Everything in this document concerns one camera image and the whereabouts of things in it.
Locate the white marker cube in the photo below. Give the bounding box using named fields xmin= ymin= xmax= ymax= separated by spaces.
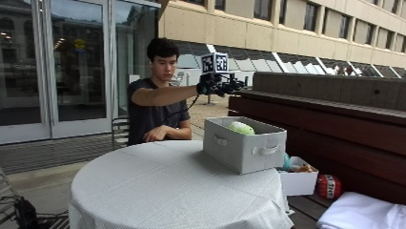
xmin=201 ymin=52 xmax=230 ymax=75

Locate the green soft toy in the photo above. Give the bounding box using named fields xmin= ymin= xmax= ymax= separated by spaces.
xmin=226 ymin=121 xmax=257 ymax=135

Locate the the person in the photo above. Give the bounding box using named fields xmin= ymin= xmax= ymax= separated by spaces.
xmin=125 ymin=37 xmax=201 ymax=147

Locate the grey fabric storage box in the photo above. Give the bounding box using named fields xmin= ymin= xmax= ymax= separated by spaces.
xmin=202 ymin=115 xmax=287 ymax=176

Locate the teal soft toy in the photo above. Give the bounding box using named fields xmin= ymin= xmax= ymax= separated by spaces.
xmin=278 ymin=153 xmax=293 ymax=172

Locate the dark wooden bench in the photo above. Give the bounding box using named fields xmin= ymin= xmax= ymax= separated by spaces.
xmin=227 ymin=72 xmax=406 ymax=229

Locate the metal chair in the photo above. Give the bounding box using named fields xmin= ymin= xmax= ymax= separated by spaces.
xmin=110 ymin=115 xmax=130 ymax=150

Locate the brown soft toy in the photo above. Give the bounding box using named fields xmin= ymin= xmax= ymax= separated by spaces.
xmin=289 ymin=163 xmax=317 ymax=174

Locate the white open box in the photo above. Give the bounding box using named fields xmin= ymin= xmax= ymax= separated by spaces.
xmin=277 ymin=156 xmax=319 ymax=197

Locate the white tablecloth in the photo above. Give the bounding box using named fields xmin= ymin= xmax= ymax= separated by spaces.
xmin=68 ymin=139 xmax=295 ymax=229

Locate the red patterned soft toy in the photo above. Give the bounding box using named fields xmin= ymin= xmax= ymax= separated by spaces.
xmin=315 ymin=174 xmax=342 ymax=200

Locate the glass door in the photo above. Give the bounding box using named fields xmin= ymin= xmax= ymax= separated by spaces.
xmin=0 ymin=0 xmax=162 ymax=146

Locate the white folded cloth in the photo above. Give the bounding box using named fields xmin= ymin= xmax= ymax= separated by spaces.
xmin=315 ymin=191 xmax=406 ymax=229

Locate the black equipment on floor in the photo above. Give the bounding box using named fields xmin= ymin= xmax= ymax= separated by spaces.
xmin=0 ymin=194 xmax=41 ymax=229

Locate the black glove cable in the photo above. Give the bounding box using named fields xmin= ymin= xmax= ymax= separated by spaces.
xmin=162 ymin=94 xmax=201 ymax=123

